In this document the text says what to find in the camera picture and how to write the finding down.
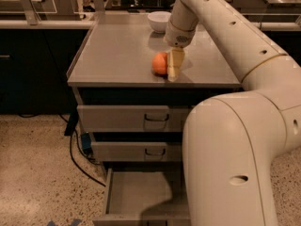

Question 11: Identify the white counter rail right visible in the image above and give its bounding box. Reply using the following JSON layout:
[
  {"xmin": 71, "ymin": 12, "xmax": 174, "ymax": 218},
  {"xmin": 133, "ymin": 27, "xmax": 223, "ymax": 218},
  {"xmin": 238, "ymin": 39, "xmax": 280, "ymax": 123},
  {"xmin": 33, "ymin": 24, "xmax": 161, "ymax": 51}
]
[{"xmin": 252, "ymin": 22, "xmax": 301, "ymax": 31}]

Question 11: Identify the metal post left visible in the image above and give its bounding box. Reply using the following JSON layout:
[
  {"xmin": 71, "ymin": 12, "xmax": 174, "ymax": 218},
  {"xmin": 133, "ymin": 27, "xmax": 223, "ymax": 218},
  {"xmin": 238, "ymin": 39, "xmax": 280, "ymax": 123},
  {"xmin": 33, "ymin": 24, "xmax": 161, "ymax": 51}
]
[{"xmin": 20, "ymin": 0, "xmax": 40, "ymax": 25}]

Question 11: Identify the blue power box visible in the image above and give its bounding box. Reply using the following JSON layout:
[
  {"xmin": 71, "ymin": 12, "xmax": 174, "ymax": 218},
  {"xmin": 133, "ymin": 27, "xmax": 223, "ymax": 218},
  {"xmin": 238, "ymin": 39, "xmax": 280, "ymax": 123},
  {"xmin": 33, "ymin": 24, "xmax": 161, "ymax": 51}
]
[{"xmin": 81, "ymin": 133, "xmax": 92, "ymax": 154}]

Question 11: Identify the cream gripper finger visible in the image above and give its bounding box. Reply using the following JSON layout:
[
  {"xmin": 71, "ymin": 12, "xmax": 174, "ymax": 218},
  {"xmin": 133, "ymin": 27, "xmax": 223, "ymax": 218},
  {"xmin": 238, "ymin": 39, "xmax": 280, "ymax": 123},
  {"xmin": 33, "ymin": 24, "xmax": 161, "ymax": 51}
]
[{"xmin": 167, "ymin": 48, "xmax": 185, "ymax": 82}]

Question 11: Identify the top steel drawer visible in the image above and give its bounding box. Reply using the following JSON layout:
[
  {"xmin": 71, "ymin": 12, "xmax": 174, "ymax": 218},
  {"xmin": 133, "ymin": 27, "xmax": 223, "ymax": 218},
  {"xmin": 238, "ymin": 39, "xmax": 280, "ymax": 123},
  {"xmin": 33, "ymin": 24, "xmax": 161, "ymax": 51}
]
[{"xmin": 77, "ymin": 105, "xmax": 190, "ymax": 133}]

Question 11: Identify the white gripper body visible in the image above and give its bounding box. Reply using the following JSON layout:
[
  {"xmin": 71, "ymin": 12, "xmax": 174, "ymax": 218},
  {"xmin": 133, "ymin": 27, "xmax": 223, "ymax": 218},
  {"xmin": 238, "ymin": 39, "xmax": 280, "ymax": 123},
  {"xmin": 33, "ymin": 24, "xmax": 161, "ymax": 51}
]
[{"xmin": 165, "ymin": 21, "xmax": 195, "ymax": 48}]

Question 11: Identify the orange fruit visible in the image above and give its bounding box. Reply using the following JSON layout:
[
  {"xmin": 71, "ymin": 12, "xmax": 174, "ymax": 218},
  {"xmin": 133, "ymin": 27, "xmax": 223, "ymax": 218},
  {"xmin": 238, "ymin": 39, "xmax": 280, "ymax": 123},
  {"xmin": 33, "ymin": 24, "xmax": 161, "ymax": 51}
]
[{"xmin": 151, "ymin": 52, "xmax": 167, "ymax": 75}]

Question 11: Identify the black floor cable left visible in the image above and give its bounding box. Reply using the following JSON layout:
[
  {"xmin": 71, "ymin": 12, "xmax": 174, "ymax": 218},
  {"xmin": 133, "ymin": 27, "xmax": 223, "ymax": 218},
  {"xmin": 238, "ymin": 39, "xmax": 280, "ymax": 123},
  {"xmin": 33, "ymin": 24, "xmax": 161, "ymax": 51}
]
[{"xmin": 58, "ymin": 113, "xmax": 107, "ymax": 188}]

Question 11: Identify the white bowl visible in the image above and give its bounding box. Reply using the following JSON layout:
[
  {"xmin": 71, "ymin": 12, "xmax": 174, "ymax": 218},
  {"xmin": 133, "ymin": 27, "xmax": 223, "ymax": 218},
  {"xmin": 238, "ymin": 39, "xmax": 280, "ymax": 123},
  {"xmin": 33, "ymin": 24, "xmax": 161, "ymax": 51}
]
[{"xmin": 148, "ymin": 11, "xmax": 171, "ymax": 33}]

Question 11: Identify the bottom steel drawer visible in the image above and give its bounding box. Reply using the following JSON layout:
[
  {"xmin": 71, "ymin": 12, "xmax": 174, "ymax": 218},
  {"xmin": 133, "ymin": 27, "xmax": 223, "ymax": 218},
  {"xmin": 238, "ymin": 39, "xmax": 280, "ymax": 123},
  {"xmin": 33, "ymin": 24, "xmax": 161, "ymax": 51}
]
[{"xmin": 93, "ymin": 165, "xmax": 191, "ymax": 226}]

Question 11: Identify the steel drawer cabinet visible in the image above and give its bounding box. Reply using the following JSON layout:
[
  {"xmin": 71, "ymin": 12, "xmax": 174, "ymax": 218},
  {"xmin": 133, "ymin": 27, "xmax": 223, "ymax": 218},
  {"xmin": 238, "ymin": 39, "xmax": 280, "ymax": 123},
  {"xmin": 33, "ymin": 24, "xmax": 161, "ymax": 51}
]
[{"xmin": 66, "ymin": 12, "xmax": 243, "ymax": 186}]

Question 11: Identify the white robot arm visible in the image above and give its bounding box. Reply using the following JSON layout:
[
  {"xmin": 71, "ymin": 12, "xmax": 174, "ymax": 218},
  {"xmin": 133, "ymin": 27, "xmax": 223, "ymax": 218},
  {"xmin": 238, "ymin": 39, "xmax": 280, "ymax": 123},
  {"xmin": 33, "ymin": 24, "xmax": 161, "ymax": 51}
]
[{"xmin": 166, "ymin": 0, "xmax": 301, "ymax": 226}]

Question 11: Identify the steel drawer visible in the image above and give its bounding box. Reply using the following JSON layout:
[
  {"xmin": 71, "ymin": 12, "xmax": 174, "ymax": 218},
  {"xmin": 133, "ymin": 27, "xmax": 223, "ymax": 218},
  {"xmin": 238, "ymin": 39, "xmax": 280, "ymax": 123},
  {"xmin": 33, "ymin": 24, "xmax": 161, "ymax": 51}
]
[
  {"xmin": 77, "ymin": 105, "xmax": 190, "ymax": 133},
  {"xmin": 91, "ymin": 142, "xmax": 182, "ymax": 162},
  {"xmin": 93, "ymin": 165, "xmax": 191, "ymax": 226}
]

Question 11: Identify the middle steel drawer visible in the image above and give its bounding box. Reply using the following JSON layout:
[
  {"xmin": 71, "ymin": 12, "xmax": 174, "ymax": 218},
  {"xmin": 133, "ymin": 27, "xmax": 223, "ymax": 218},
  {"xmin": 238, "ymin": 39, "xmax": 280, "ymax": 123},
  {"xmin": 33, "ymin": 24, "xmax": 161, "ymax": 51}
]
[{"xmin": 91, "ymin": 142, "xmax": 182, "ymax": 162}]

